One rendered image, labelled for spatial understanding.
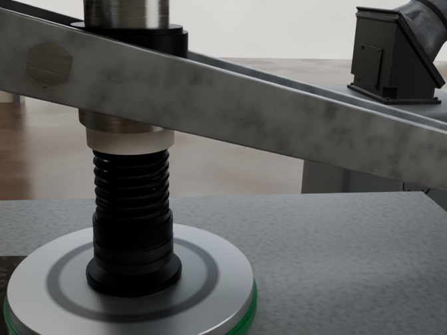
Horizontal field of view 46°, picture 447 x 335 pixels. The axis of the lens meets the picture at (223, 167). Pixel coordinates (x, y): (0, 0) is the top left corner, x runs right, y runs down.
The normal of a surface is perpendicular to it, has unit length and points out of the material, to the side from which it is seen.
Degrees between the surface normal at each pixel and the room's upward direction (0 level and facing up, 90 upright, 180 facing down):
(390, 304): 0
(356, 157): 90
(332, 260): 0
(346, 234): 0
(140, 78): 90
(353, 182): 90
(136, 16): 90
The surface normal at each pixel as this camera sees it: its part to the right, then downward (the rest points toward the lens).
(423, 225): 0.03, -0.95
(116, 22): -0.04, 0.33
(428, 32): 0.34, -0.03
